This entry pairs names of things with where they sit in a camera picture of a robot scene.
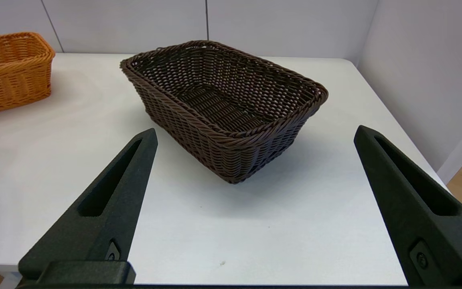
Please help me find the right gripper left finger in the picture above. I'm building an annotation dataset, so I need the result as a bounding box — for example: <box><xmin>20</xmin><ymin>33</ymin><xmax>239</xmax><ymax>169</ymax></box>
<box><xmin>18</xmin><ymin>128</ymin><xmax>159</xmax><ymax>285</ymax></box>

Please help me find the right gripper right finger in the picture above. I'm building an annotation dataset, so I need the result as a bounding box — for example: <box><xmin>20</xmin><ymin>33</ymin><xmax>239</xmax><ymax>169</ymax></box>
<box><xmin>354</xmin><ymin>125</ymin><xmax>462</xmax><ymax>285</ymax></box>

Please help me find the dark brown wicker basket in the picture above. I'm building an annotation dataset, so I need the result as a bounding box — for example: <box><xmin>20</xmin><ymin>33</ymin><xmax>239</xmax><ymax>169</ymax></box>
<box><xmin>120</xmin><ymin>40</ymin><xmax>329</xmax><ymax>184</ymax></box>

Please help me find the orange wicker basket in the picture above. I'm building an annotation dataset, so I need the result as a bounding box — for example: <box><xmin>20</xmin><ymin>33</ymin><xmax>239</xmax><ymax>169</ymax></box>
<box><xmin>0</xmin><ymin>32</ymin><xmax>56</xmax><ymax>119</ymax></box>

